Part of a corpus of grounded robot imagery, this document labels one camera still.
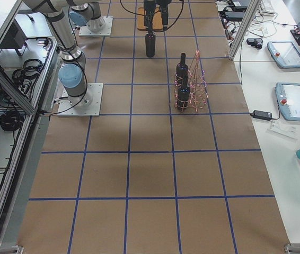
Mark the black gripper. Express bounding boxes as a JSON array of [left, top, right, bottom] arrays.
[[156, 0, 172, 30], [143, 0, 156, 31]]

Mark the dark wine bottle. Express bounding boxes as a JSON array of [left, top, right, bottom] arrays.
[[177, 76, 190, 112], [145, 31, 156, 58], [176, 53, 189, 78]]

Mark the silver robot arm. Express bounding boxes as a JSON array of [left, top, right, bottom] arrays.
[[24, 0, 171, 71], [68, 1, 157, 34]]

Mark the wooden tray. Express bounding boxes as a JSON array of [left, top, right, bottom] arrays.
[[136, 7, 163, 32]]

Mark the teach pendant far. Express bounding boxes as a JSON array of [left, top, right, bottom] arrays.
[[267, 41, 300, 69]]

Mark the teach pendant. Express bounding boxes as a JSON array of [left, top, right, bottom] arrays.
[[267, 41, 300, 69], [275, 83, 300, 121]]

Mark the black power adapter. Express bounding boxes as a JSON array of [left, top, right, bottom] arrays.
[[250, 110, 272, 121]]

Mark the teach pendant near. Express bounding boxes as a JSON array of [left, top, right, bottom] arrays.
[[275, 83, 300, 121]]

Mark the clear acrylic holder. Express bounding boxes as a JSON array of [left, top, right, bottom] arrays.
[[267, 121, 298, 141]]

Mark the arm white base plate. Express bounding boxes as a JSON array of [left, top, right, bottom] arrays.
[[78, 16, 113, 37], [57, 83, 103, 117]]

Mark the aluminium frame post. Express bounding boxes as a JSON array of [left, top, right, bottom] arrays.
[[228, 0, 260, 60]]

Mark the copper wire bottle basket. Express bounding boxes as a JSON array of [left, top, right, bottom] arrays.
[[174, 50, 208, 113]]

